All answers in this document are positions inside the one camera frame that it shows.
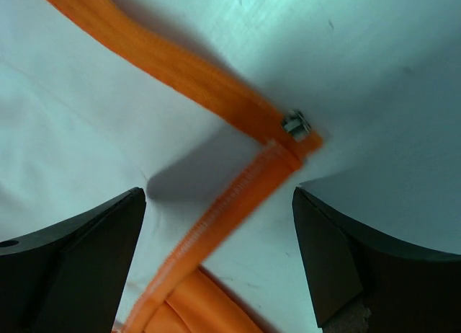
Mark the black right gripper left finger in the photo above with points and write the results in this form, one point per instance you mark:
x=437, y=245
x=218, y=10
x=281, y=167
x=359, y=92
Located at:
x=69, y=277

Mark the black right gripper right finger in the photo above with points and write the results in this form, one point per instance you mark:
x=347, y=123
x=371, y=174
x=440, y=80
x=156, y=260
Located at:
x=362, y=280

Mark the orange jacket with pink lining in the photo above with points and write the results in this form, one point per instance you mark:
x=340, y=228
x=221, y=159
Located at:
x=182, y=297

